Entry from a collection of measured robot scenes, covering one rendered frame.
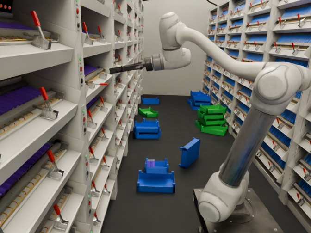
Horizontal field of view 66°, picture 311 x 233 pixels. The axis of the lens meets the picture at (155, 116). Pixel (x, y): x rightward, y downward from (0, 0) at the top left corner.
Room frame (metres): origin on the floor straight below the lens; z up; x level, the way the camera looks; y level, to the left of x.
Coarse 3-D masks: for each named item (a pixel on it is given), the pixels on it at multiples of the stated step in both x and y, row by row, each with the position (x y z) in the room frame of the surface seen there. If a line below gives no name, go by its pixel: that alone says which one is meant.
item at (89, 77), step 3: (99, 69) 1.43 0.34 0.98; (102, 69) 1.48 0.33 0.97; (93, 72) 1.31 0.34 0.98; (96, 72) 1.33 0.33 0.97; (99, 72) 1.39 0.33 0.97; (87, 75) 1.19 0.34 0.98; (90, 75) 1.21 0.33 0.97; (93, 75) 1.26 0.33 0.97; (96, 75) 1.31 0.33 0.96; (87, 78) 1.14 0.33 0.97; (90, 78) 1.20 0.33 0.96; (93, 78) 1.23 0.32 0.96; (96, 78) 1.26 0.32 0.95
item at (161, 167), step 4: (156, 164) 2.04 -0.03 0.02; (160, 164) 2.04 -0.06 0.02; (164, 164) 2.04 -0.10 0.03; (168, 164) 1.79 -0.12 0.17; (144, 168) 1.77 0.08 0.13; (148, 168) 1.77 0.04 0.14; (152, 168) 1.77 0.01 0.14; (156, 168) 1.77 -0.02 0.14; (160, 168) 1.77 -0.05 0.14; (164, 168) 1.77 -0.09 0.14; (168, 168) 1.77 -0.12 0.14; (144, 172) 1.76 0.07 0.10; (148, 172) 1.76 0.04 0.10; (152, 172) 1.76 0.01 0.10; (156, 172) 1.76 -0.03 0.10; (160, 172) 1.76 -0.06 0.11; (164, 172) 1.76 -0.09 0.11
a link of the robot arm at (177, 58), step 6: (162, 48) 1.31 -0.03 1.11; (180, 48) 1.29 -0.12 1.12; (162, 54) 1.33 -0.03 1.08; (168, 54) 1.29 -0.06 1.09; (174, 54) 1.28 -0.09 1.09; (180, 54) 1.29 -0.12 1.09; (186, 54) 1.30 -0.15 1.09; (162, 60) 1.33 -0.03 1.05; (168, 60) 1.29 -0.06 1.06; (174, 60) 1.29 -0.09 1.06; (180, 60) 1.30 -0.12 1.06; (186, 60) 1.30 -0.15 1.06; (168, 66) 1.31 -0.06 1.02; (174, 66) 1.31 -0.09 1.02; (180, 66) 1.31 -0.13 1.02
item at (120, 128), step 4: (120, 120) 2.20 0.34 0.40; (124, 120) 2.22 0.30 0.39; (120, 124) 2.15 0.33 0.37; (124, 124) 2.18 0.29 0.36; (116, 128) 2.03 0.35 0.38; (120, 128) 2.04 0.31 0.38; (124, 128) 2.09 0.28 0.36; (116, 132) 1.93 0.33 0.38; (120, 132) 1.97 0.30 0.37; (116, 136) 1.77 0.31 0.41; (120, 136) 1.89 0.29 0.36
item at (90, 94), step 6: (90, 60) 1.52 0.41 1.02; (96, 66) 1.52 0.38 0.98; (102, 66) 1.52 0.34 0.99; (108, 66) 1.52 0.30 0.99; (102, 72) 1.51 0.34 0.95; (108, 72) 1.52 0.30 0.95; (108, 78) 1.40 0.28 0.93; (90, 90) 1.04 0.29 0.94; (96, 90) 1.11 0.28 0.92; (90, 96) 1.01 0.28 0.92
